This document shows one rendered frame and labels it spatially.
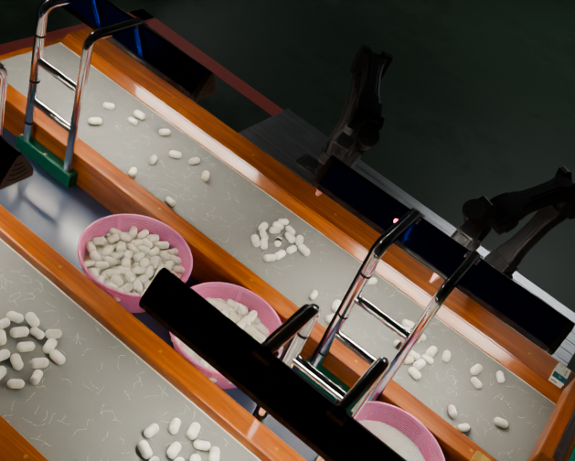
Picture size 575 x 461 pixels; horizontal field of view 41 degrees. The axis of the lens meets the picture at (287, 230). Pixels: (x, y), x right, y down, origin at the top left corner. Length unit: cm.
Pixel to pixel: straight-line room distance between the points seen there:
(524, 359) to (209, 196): 92
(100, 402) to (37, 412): 12
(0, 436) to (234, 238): 79
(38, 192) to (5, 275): 36
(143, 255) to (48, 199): 32
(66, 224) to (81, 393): 54
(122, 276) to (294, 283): 43
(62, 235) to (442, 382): 99
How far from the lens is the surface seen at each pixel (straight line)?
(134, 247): 185
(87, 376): 160
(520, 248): 217
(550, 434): 179
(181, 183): 207
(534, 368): 205
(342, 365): 177
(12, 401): 156
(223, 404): 159
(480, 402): 191
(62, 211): 200
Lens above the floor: 203
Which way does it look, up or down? 39 degrees down
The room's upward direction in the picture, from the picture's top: 24 degrees clockwise
